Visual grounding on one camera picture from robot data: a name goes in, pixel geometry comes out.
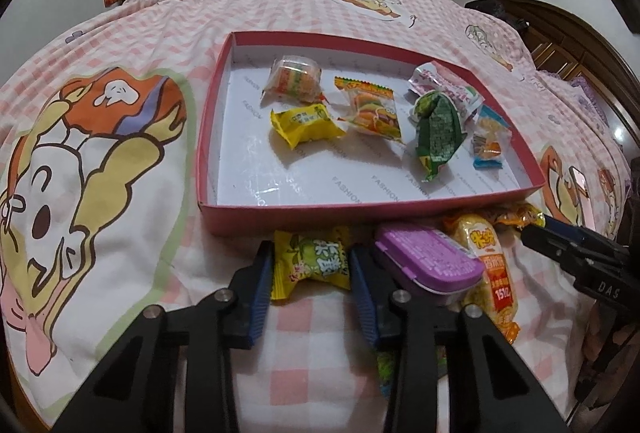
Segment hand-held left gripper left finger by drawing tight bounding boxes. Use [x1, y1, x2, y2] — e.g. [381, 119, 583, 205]
[50, 240, 276, 433]

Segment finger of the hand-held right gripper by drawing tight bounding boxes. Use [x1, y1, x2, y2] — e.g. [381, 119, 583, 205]
[520, 224, 583, 266]
[542, 213, 626, 255]

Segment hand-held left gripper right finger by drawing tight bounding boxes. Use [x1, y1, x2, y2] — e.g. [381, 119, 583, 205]
[348, 244, 571, 433]

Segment yellow green candy packet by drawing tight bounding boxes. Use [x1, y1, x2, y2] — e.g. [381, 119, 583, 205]
[270, 227, 353, 304]

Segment blue clear candy packet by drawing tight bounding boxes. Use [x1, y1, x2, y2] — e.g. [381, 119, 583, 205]
[467, 105, 513, 171]

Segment red cardboard box tray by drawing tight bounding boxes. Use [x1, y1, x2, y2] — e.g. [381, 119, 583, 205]
[196, 31, 547, 238]

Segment dark green snack packet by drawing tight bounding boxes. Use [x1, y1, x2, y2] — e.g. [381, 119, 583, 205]
[410, 93, 468, 184]

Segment yellow snack packet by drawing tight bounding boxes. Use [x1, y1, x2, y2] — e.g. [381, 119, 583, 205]
[270, 103, 347, 151]

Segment pink white snack packet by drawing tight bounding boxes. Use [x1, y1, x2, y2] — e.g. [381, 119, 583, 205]
[407, 62, 485, 124]

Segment orange burger gummy packet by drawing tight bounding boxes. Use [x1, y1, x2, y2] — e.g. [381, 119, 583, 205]
[334, 77, 405, 144]

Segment clear burger gummy packet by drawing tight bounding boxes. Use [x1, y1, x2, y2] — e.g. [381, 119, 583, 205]
[260, 55, 323, 106]

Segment smartphone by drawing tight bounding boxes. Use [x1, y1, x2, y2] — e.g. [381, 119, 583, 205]
[570, 165, 598, 231]

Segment orange crinkled snack packet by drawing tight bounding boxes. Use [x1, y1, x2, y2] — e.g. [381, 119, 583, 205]
[477, 203, 546, 229]

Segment orange rice cracker packet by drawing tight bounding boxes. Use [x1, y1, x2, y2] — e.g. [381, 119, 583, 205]
[445, 212, 521, 346]

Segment colourful snack packet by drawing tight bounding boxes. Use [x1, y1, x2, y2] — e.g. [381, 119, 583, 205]
[375, 348, 451, 399]

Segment purple tin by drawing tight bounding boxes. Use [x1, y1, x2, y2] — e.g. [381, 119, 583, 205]
[374, 223, 481, 309]

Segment dark wooden headboard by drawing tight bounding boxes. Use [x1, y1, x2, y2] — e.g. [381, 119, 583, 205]
[465, 0, 640, 138]

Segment pink checked printed blanket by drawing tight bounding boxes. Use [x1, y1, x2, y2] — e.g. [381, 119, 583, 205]
[0, 0, 640, 433]

